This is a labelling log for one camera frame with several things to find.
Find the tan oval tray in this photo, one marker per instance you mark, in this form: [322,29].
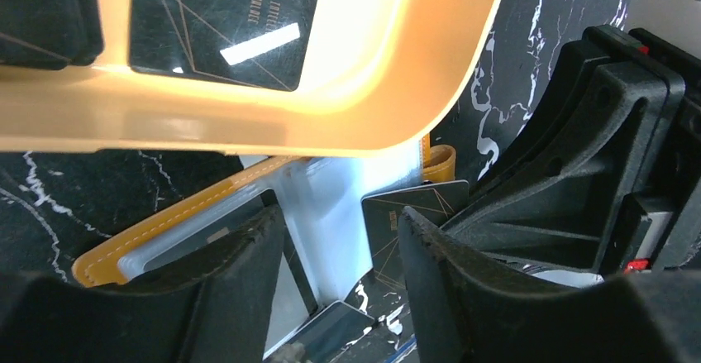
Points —
[377,73]

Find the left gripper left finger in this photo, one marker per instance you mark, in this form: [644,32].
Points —
[157,317]

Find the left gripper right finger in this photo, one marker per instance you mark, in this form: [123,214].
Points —
[467,307]

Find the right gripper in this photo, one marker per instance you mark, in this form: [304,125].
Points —
[605,177]

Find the orange leather card holder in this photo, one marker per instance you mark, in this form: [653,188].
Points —
[321,200]

